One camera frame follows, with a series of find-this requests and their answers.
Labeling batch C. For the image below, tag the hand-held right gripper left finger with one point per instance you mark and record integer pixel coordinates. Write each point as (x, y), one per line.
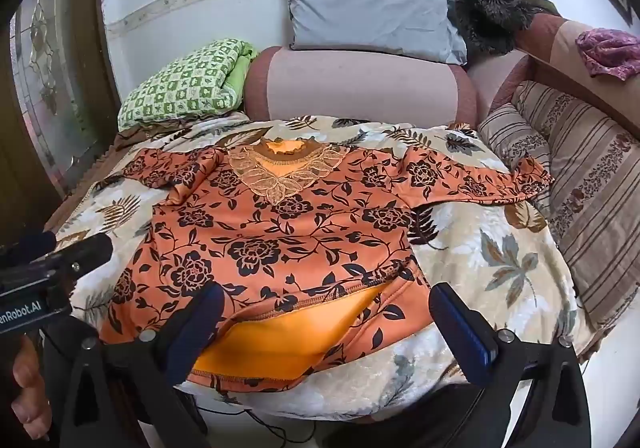
(200, 323)

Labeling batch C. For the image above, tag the wooden glass door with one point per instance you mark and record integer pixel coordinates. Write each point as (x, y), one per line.
(55, 92)

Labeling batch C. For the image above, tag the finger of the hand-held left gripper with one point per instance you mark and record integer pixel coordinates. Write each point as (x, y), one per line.
(80, 252)
(30, 243)

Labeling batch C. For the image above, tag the person's left hand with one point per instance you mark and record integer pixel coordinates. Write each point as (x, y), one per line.
(31, 388)

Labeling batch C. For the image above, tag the grey pillow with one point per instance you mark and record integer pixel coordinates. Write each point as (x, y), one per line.
(370, 12)

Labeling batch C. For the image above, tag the green checked quilt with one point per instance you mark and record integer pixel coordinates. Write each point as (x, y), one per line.
(185, 82)

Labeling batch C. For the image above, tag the orange floral shirt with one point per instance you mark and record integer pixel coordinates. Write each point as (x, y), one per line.
(300, 238)

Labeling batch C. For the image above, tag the black furry cloth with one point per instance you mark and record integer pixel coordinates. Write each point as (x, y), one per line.
(487, 20)

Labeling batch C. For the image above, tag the small striped cushion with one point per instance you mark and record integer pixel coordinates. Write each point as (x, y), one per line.
(515, 137)

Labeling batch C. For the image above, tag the leaf print blanket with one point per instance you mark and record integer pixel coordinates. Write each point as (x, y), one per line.
(500, 268)

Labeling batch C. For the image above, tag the large striped cushion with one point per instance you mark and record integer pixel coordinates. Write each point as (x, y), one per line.
(595, 177)

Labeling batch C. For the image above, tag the brown sofa backrest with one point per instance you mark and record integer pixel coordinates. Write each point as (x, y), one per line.
(565, 57)

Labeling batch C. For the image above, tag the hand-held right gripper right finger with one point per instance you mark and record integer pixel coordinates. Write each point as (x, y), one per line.
(465, 338)

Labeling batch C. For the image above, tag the magenta cloth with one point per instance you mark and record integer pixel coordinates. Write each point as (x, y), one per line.
(610, 52)

